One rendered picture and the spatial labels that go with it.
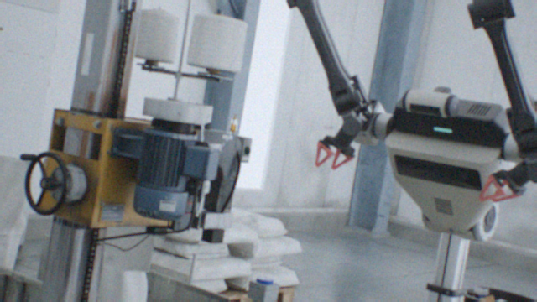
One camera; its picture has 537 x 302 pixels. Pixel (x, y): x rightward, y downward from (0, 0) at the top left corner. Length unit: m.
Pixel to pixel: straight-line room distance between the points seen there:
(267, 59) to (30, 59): 3.59
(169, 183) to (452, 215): 0.96
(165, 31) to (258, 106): 6.80
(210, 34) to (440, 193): 0.90
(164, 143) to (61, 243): 0.44
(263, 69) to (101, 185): 7.04
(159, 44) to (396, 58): 8.81
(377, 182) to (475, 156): 8.69
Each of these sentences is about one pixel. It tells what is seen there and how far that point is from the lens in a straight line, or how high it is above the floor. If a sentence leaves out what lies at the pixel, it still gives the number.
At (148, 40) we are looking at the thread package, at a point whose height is 1.59.
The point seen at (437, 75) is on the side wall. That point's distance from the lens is 11.34.
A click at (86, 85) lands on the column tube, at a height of 1.42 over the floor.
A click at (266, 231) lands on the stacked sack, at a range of 6.14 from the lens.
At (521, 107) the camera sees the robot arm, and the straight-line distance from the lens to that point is 2.38.
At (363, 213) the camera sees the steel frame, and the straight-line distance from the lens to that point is 11.45.
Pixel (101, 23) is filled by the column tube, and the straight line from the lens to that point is 2.53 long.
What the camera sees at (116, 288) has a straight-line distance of 3.01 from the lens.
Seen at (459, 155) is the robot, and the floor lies 1.39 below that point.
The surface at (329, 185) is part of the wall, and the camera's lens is 10.90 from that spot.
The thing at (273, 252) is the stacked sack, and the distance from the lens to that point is 6.10.
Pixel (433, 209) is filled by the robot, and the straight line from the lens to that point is 2.87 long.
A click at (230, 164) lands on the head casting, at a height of 1.23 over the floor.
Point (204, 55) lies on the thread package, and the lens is 2.50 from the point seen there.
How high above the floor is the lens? 1.45
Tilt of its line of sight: 3 degrees down
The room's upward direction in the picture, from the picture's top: 9 degrees clockwise
